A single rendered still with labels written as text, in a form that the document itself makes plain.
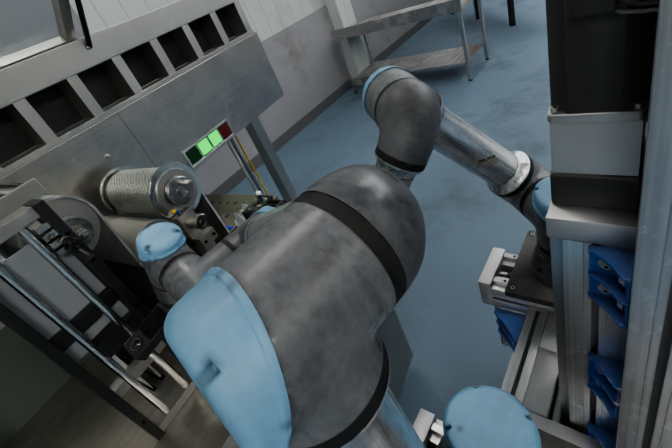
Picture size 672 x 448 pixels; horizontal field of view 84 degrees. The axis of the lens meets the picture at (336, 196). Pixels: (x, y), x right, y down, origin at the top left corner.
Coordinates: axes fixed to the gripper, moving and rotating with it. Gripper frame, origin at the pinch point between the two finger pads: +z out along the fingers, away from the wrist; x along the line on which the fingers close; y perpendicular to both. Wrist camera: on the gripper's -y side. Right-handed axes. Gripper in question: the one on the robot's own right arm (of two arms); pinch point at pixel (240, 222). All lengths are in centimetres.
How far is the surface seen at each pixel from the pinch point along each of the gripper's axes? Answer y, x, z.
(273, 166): -27, -71, 57
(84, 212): 25.2, 25.7, 8.6
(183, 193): 15.1, 6.1, 5.5
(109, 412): -19, 50, 16
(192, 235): 5.3, 11.4, 4.3
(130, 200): 17.4, 12.2, 19.8
